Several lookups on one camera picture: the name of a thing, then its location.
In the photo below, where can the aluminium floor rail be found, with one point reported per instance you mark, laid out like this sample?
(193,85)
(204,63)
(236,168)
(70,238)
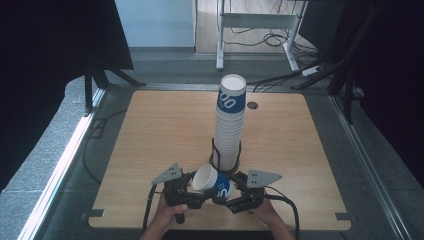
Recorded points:
(56,173)
(370,166)

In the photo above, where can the person's left hand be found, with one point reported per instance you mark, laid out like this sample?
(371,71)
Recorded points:
(168,216)

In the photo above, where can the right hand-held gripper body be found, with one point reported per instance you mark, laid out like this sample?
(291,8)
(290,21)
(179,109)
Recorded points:
(251,196)

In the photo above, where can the white power strip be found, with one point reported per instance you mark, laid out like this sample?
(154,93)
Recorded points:
(312,70)

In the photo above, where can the person's right hand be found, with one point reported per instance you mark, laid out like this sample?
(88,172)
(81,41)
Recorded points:
(266,215)

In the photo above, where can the blue and white paper cup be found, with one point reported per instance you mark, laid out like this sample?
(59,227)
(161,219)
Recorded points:
(208,178)

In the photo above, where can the white metal desk frame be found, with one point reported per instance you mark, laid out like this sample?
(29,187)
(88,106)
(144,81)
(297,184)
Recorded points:
(256,20)

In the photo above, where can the black table grommet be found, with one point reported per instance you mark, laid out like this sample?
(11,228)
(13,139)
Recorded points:
(252,105)

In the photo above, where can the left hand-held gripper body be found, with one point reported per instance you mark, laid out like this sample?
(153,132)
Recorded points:
(176,191)

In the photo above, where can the stack of ribbed paper cups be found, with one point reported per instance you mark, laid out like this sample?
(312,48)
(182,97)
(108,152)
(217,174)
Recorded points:
(230,133)

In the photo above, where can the black tripod stand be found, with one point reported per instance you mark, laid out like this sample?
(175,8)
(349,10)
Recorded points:
(89,86)

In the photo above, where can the black curtain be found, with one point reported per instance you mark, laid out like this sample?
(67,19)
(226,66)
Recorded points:
(40,66)
(396,66)

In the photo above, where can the black metal stand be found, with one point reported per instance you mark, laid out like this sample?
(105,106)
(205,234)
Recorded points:
(346,66)

